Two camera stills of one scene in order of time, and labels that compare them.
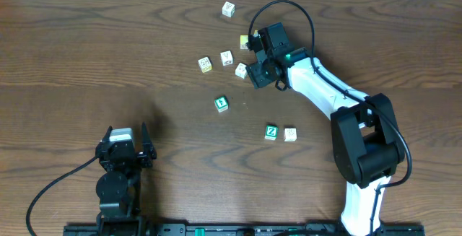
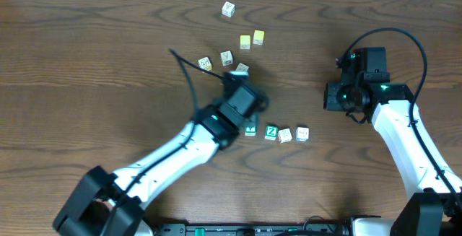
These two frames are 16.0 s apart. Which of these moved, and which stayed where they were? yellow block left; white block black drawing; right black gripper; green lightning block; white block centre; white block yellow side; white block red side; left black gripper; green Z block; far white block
Moved: left black gripper; green lightning block; right black gripper; white block red side
Stayed: white block yellow side; yellow block left; white block black drawing; white block centre; green Z block; far white block
